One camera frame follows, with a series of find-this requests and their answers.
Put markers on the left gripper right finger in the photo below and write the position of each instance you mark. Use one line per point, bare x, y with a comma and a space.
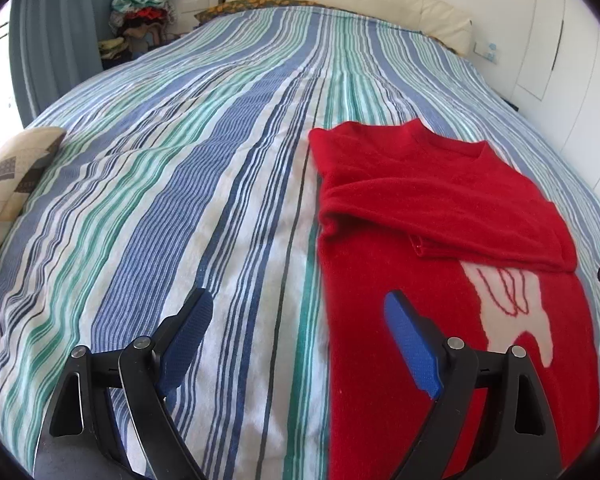
515, 437

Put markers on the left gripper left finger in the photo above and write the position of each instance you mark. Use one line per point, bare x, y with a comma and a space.
80, 437

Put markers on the red knit sweater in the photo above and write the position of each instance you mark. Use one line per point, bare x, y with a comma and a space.
476, 247

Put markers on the pile of colourful clothes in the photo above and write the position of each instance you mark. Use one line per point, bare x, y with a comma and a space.
138, 26

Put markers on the white wardrobe doors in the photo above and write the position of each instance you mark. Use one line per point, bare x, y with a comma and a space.
558, 86

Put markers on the beige patterned cushion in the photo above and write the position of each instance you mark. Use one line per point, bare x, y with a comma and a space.
23, 160

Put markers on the striped blue green bedspread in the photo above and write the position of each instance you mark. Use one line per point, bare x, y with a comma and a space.
191, 168

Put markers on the teal window curtain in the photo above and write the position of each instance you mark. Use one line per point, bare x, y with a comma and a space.
53, 47

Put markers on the yellow patterned pillow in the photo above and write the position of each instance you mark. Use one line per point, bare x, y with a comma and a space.
237, 6

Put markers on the white wall socket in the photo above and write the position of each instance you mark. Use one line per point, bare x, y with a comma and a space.
486, 50

